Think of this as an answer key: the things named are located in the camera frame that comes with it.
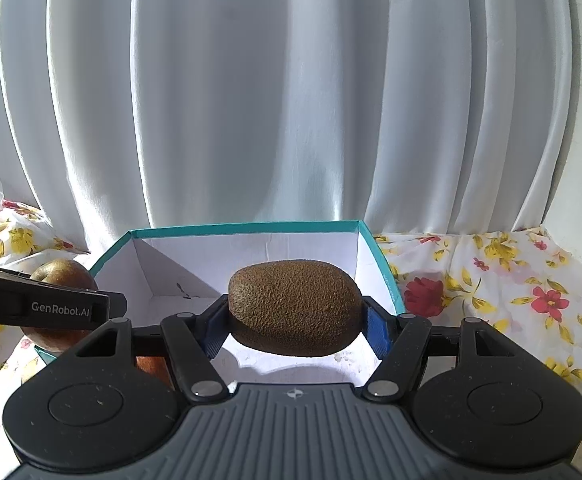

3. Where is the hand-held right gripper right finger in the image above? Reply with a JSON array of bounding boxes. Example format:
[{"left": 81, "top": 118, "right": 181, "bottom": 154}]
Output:
[{"left": 361, "top": 296, "right": 515, "bottom": 404}]

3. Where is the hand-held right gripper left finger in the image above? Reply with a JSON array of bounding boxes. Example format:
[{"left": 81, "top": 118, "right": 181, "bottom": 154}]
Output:
[{"left": 78, "top": 295, "right": 232, "bottom": 404}]

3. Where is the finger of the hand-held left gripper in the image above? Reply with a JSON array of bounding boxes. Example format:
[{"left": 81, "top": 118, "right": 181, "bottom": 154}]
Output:
[{"left": 107, "top": 294, "right": 128, "bottom": 323}]

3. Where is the yellow brown-speckled pear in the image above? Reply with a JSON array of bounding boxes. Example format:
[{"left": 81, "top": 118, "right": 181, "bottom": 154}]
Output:
[{"left": 20, "top": 258, "right": 99, "bottom": 357}]

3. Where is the teal cardboard box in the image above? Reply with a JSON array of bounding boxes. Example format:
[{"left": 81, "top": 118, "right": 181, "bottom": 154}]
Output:
[{"left": 36, "top": 218, "right": 406, "bottom": 387}]

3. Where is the brown kiwi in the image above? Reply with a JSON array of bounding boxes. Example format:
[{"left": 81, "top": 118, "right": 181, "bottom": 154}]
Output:
[{"left": 228, "top": 258, "right": 363, "bottom": 359}]

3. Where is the floral tablecloth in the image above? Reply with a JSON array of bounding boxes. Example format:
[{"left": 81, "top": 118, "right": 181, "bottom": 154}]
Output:
[{"left": 0, "top": 180, "right": 582, "bottom": 480}]

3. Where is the white curtain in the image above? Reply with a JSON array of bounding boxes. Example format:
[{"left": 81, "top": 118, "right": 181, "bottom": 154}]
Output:
[{"left": 0, "top": 0, "right": 582, "bottom": 257}]

